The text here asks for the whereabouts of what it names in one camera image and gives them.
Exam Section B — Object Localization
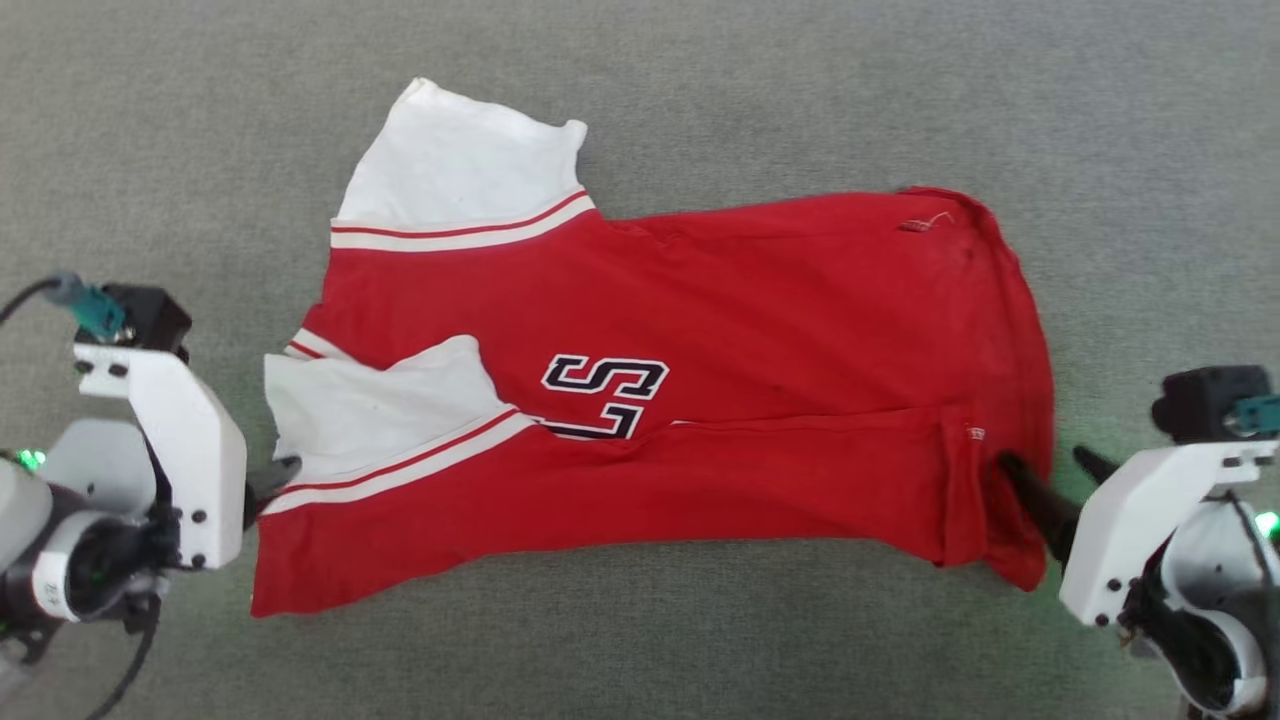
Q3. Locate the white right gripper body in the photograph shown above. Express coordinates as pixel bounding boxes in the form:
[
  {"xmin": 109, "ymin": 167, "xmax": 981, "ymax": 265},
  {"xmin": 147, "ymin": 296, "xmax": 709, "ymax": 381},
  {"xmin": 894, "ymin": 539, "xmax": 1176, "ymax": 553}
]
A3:
[{"xmin": 1059, "ymin": 439, "xmax": 1252, "ymax": 627}]

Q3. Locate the red and white jersey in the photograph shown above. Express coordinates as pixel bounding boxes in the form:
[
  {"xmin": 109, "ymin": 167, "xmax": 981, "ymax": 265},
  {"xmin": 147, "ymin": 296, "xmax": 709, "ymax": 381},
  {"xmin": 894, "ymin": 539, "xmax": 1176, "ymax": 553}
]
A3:
[{"xmin": 249, "ymin": 77, "xmax": 1057, "ymax": 620}]

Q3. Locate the grey fabric sofa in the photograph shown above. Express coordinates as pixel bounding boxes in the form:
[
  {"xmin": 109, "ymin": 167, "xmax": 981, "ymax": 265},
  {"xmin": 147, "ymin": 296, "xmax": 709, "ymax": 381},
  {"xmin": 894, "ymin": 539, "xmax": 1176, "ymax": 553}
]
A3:
[{"xmin": 0, "ymin": 0, "xmax": 1280, "ymax": 720}]

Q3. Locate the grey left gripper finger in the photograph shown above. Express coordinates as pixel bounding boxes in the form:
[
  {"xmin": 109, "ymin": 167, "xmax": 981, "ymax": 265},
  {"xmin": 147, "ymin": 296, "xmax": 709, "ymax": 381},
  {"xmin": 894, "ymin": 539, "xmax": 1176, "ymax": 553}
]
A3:
[{"xmin": 245, "ymin": 454, "xmax": 304, "ymax": 527}]

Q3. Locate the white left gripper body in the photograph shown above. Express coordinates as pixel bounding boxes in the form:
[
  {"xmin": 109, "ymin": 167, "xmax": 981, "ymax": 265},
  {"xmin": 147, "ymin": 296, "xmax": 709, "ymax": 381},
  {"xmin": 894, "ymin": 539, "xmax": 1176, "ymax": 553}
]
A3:
[{"xmin": 74, "ymin": 342, "xmax": 249, "ymax": 572}]

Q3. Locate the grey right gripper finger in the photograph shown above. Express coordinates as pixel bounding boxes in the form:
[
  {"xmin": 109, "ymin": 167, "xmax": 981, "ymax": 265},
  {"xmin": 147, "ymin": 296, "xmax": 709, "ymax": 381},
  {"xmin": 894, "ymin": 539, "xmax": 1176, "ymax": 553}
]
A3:
[
  {"xmin": 999, "ymin": 452, "xmax": 1082, "ymax": 562},
  {"xmin": 1074, "ymin": 446, "xmax": 1122, "ymax": 489}
]

